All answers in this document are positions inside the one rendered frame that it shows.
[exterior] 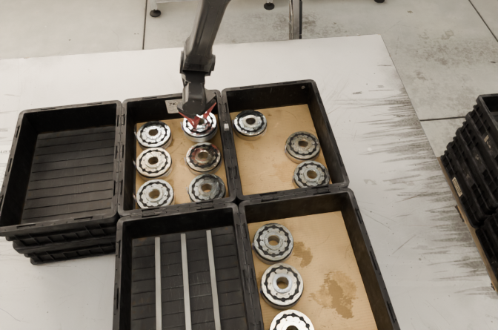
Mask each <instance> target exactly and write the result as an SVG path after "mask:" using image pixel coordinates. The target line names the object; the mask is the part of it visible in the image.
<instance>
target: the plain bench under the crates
mask: <svg viewBox="0 0 498 330"><path fill-rule="evenodd" d="M181 50H184V47H169V48H159V49H147V50H126V51H114V52H103V53H81V54H70V55H59V56H37V57H26V58H14V59H0V145H12V142H13V136H14V133H15V129H16V123H17V120H18V117H19V113H20V112H21V111H23V110H27V109H34V108H47V107H54V106H61V105H74V104H81V103H89V102H102V101H110V100H119V101H121V102H122V103H123V101H124V100H126V99H129V98H137V97H144V96H158V95H165V94H172V93H182V89H183V83H182V75H181V74H180V73H179V62H180V56H181ZM212 54H214V55H216V64H215V68H214V71H211V75H210V76H206V77H205V88H207V89H208V90H213V89H217V90H219V91H220V92H222V90H223V89H225V88H233V87H241V86H248V85H261V84H268V83H275V82H289V81H296V80H303V79H312V80H314V81H315V82H316V84H317V87H318V89H319V93H320V96H321V98H322V102H323V105H324V107H325V110H326V113H327V115H328V119H329V122H330V124H331V128H332V131H333V135H334V136H335V139H336V143H337V145H338V148H339V152H340V154H341V157H342V161H343V162H344V165H345V169H346V171H347V174H348V178H349V180H350V183H349V186H348V187H349V188H350V189H351V190H352V191H353V192H354V195H355V197H356V201H357V204H358V206H359V210H360V212H361V215H362V218H363V221H364V224H365V227H366V230H367V232H368V236H369V238H370V241H371V245H372V247H373V251H374V253H375V256H376V260H377V262H378V264H379V268H380V271H381V273H382V277H383V280H384V282H385V286H386V288H387V290H388V294H389V297H390V299H391V303H392V306H393V308H394V312H395V314H396V318H397V320H398V323H399V327H400V329H401V330H498V293H497V291H496V289H495V287H494V284H493V282H492V280H491V278H490V276H489V273H488V271H487V269H486V267H485V264H484V262H483V261H482V258H481V256H480V254H479V251H478V249H477V247H476V244H475V242H474V240H473V238H472V236H471V233H470V231H469V229H468V226H467V225H466V223H465V220H464V218H463V216H462V213H461V211H460V209H459V206H458V205H457V202H456V200H455V198H454V195H453V194H452V191H451V189H450V187H449V184H448V182H447V180H446V178H445V175H444V173H443V172H442V169H441V167H440V165H439V162H438V160H437V158H436V156H435V153H434V151H433V149H432V147H431V144H430V142H429V141H428V138H427V136H426V134H425V131H424V129H423V127H422V124H421V122H420V120H419V117H418V116H417V114H416V111H415V109H414V107H413V105H412V102H411V100H410V98H409V96H408V93H407V91H406V89H405V86H404V85H403V83H402V80H401V78H400V76H399V74H398V71H397V69H396V67H395V64H394V62H393V60H392V58H391V55H390V53H389V52H388V49H387V47H386V45H385V42H384V40H383V38H382V35H380V34H368V35H357V36H335V37H324V38H312V39H291V40H279V41H268V42H247V43H236V44H214V45H213V52H212ZM115 260H116V254H108V255H103V256H97V257H88V258H81V259H76V260H66V261H61V262H54V263H45V264H39V265H33V264H31V263H30V258H26V257H25V256H24V254H19V253H18V252H17V251H15V250H14V249H13V241H11V242H9V241H6V239H5V237H0V330H112V328H113V295H114V277H115Z"/></svg>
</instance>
